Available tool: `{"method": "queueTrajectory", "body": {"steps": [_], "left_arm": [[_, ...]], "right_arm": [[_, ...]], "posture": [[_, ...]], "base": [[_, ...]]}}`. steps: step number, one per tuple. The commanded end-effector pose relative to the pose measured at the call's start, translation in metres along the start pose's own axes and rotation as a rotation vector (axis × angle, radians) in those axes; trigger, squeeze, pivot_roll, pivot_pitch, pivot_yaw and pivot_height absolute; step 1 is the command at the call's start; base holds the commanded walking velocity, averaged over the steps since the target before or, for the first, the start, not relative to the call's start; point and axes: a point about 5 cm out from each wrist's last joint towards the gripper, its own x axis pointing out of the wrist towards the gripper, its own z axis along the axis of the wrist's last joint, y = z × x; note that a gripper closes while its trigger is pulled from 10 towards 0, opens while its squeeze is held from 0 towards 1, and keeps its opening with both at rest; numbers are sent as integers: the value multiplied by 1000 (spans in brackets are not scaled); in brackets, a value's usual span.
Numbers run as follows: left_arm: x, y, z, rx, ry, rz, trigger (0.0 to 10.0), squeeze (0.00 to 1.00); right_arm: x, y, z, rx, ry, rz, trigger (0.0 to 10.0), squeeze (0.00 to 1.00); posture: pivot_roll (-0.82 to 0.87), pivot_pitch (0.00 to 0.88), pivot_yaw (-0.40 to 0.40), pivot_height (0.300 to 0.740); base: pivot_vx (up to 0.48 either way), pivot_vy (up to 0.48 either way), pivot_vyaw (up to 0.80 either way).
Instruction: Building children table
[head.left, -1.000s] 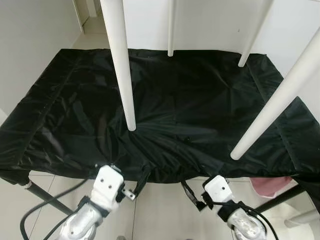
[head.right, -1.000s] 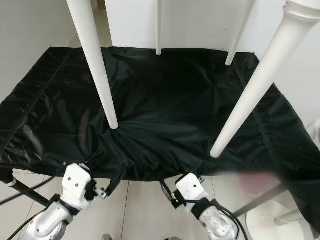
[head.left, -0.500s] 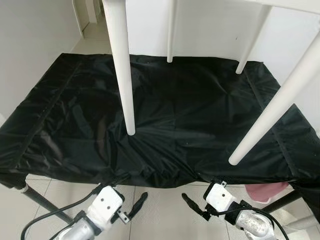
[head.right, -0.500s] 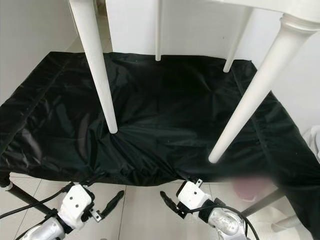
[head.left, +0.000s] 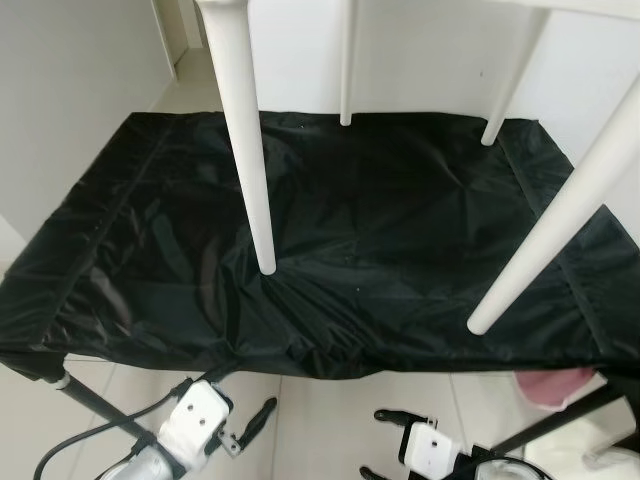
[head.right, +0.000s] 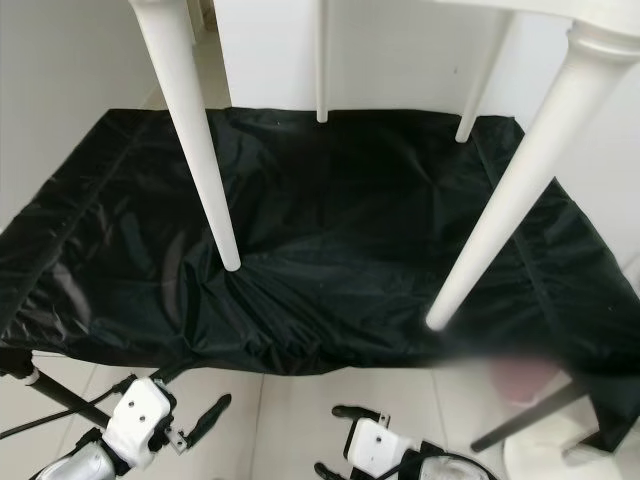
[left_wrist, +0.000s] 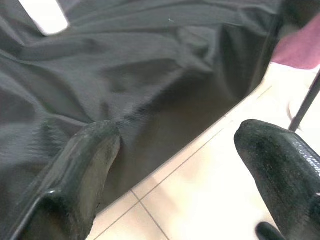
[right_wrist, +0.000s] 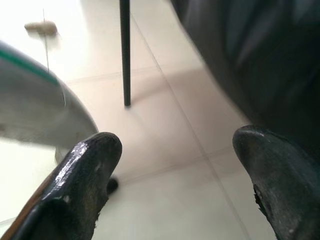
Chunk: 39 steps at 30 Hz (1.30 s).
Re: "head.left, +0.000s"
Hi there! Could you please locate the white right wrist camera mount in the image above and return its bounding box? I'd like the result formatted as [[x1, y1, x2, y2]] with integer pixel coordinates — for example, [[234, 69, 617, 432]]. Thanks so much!
[[398, 420, 463, 478]]

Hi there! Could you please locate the black metal bar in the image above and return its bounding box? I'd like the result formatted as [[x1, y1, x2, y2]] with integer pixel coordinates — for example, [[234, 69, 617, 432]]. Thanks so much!
[[490, 385, 626, 456]]

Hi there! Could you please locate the beige door frame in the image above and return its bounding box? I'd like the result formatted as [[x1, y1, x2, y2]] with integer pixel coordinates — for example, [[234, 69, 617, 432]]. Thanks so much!
[[150, 0, 206, 81]]

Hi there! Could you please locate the black table cloth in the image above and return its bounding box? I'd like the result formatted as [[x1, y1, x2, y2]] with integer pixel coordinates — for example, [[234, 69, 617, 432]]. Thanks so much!
[[0, 110, 640, 421]]

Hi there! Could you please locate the black metal stand leg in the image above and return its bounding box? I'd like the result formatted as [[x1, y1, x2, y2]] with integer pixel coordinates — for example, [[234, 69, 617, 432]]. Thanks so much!
[[55, 372, 153, 443]]

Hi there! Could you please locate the white round plastic base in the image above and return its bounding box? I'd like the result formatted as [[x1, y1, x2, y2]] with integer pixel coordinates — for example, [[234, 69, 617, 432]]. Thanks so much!
[[525, 435, 640, 480]]

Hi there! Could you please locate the pink seat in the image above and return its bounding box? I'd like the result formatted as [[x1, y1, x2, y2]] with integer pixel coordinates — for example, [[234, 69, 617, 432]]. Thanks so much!
[[512, 368, 599, 411]]

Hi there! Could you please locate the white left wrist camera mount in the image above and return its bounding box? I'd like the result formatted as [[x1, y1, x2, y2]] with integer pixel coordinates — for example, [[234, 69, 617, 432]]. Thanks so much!
[[158, 380, 233, 466]]

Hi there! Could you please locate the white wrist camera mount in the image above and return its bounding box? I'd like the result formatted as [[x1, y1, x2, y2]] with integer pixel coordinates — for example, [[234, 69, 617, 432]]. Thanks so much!
[[398, 420, 463, 478], [158, 380, 233, 466]]

